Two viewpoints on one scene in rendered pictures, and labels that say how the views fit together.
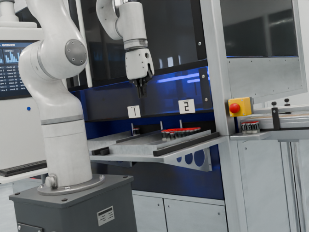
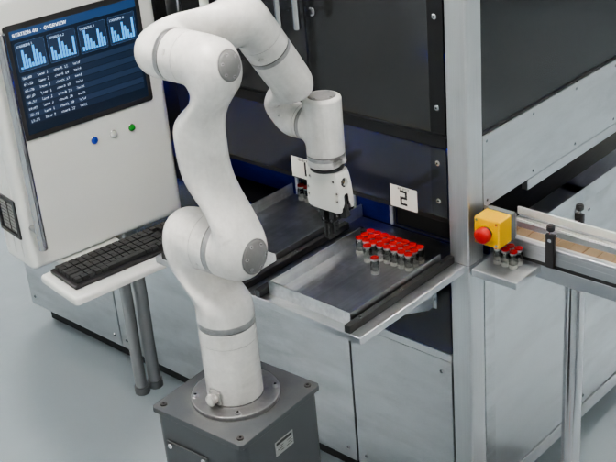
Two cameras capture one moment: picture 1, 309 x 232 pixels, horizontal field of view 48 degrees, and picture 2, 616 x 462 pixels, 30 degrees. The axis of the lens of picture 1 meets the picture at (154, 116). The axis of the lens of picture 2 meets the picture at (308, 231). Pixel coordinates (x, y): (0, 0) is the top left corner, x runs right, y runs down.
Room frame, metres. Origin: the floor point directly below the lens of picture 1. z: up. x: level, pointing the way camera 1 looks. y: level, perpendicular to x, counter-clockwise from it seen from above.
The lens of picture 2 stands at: (-1.03, 0.01, 2.26)
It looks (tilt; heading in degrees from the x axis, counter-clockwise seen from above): 27 degrees down; 2
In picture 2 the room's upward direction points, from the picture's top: 5 degrees counter-clockwise
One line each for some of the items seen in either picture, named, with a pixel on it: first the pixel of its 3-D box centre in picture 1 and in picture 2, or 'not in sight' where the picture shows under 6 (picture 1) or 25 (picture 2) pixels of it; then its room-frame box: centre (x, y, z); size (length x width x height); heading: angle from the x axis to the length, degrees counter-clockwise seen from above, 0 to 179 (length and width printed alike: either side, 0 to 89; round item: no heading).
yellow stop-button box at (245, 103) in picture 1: (240, 107); (494, 227); (1.42, -0.35, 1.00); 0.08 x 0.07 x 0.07; 138
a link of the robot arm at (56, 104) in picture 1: (50, 81); (208, 265); (1.02, 0.29, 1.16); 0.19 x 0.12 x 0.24; 50
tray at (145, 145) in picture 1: (161, 141); (355, 273); (1.42, -0.01, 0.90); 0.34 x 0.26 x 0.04; 137
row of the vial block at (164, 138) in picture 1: (177, 135); (383, 253); (1.50, -0.09, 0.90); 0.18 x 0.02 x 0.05; 47
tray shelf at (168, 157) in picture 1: (139, 146); (315, 258); (1.57, 0.08, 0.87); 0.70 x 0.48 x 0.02; 48
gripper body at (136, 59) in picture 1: (138, 62); (328, 184); (1.27, 0.03, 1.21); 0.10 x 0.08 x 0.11; 48
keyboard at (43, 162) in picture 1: (41, 164); (126, 251); (1.78, 0.61, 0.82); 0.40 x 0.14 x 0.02; 130
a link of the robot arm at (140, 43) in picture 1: (136, 45); (326, 159); (1.27, 0.03, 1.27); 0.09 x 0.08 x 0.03; 48
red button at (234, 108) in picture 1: (235, 107); (483, 235); (1.39, -0.32, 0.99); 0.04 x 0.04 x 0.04; 48
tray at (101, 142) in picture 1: (124, 138); (284, 222); (1.73, 0.16, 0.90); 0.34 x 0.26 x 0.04; 138
